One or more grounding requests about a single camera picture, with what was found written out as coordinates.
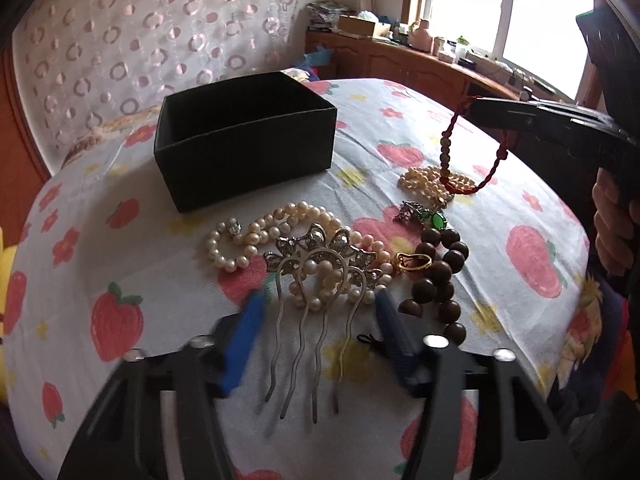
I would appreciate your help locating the brown wooden cabinet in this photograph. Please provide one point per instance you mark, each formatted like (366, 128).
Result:
(400, 65)

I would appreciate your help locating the blue plastic bag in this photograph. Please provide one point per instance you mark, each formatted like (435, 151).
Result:
(315, 60)

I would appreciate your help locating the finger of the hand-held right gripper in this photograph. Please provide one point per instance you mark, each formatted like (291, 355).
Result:
(505, 112)

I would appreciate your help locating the circle pattern sheer curtain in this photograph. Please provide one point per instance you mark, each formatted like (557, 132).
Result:
(150, 35)

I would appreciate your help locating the silver brooch with green gems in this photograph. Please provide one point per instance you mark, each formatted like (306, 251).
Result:
(439, 221)

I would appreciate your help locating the yellow plush toy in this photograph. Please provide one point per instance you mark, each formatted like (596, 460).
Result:
(5, 270)

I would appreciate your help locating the silver rhinestone hair comb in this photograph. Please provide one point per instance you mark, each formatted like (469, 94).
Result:
(320, 246)

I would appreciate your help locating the stack of magazines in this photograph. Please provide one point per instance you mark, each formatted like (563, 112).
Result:
(327, 15)

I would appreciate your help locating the wooden framed window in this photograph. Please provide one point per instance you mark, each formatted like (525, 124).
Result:
(460, 0)

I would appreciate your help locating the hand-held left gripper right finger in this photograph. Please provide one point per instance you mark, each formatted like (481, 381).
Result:
(395, 345)

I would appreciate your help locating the person's right hand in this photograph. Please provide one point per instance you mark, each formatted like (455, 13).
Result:
(617, 220)

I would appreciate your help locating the cardboard box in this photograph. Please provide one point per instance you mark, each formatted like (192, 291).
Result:
(357, 25)

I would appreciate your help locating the black jewelry box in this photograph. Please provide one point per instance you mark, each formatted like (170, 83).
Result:
(240, 170)

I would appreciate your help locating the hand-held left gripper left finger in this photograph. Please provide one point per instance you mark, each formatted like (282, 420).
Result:
(245, 345)

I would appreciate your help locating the dark floral blanket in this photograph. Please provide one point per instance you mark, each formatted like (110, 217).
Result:
(600, 340)

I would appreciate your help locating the white bottle with green cap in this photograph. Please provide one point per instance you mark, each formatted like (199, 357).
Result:
(461, 50)

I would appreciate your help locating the strawberry print bed sheet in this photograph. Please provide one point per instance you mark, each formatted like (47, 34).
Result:
(150, 260)

